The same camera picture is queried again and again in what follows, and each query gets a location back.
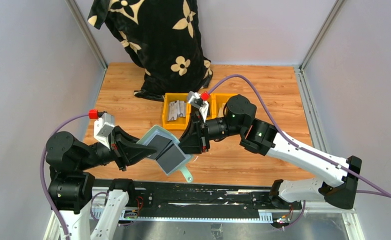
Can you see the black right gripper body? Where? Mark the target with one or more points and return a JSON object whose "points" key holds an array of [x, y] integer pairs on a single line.
{"points": [[205, 135]]}

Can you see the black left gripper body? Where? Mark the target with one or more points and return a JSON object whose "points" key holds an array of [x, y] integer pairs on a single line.
{"points": [[116, 150]]}

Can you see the black credit card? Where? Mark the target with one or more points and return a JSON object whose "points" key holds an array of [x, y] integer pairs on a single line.
{"points": [[159, 143], [170, 159]]}

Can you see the green leather card holder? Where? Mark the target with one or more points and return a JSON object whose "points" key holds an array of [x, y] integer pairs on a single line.
{"points": [[158, 130]]}

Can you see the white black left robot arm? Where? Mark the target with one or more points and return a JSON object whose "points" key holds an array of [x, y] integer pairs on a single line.
{"points": [[70, 192]]}

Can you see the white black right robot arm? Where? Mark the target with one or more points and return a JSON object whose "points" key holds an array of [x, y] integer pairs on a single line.
{"points": [[334, 178]]}

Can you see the silver grey cards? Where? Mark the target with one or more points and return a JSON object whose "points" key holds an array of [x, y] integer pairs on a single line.
{"points": [[176, 110]]}

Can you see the left yellow plastic bin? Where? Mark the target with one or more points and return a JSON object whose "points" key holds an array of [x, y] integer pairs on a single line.
{"points": [[181, 123]]}

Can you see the right yellow plastic bin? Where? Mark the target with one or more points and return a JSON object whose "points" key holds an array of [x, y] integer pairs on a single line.
{"points": [[218, 101]]}

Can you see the black floral blanket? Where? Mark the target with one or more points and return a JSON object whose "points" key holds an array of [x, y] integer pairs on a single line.
{"points": [[163, 38]]}

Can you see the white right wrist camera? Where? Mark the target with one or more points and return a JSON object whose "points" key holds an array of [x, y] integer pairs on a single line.
{"points": [[198, 102]]}

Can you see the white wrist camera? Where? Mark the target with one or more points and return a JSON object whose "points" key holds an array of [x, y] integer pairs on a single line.
{"points": [[103, 126], [198, 102]]}

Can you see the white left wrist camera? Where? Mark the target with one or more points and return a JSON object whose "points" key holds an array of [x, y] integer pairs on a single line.
{"points": [[103, 126]]}

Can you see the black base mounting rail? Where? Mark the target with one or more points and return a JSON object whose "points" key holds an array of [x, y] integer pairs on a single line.
{"points": [[205, 201]]}

